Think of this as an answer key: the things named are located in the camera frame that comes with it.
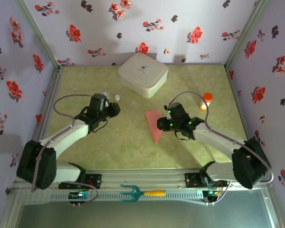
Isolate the pink paper sheet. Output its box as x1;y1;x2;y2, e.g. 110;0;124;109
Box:
144;109;163;145

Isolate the white square plastic box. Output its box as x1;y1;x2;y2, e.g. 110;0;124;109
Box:
118;52;169;99

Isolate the orange capped bottle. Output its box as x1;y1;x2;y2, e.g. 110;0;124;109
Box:
199;92;214;111

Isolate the grey right arm cable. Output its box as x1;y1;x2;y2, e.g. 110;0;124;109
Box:
170;92;274;206

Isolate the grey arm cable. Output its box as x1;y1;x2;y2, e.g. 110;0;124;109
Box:
30;94;99;206
170;92;274;206

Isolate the grey left arm cable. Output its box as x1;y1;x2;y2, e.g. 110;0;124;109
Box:
30;94;99;206

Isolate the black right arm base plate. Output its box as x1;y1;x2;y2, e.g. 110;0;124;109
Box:
184;172;228;188

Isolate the grooved aluminium side rail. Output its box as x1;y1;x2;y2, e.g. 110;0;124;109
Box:
26;66;65;171

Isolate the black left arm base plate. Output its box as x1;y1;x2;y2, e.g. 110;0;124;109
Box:
58;173;103;190

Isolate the wide aluminium frame rail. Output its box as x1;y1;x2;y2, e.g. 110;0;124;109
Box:
13;169;274;190

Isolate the thin aluminium side rail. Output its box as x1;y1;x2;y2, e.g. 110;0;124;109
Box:
224;64;261;171

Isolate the teal garden fork yellow handle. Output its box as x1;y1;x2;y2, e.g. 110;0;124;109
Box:
120;184;167;203

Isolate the grey slotted cable duct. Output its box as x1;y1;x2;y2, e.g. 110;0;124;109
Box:
21;189;205;206

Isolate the aluminium frame post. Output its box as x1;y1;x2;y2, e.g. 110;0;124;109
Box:
13;0;62;69
224;0;269;68

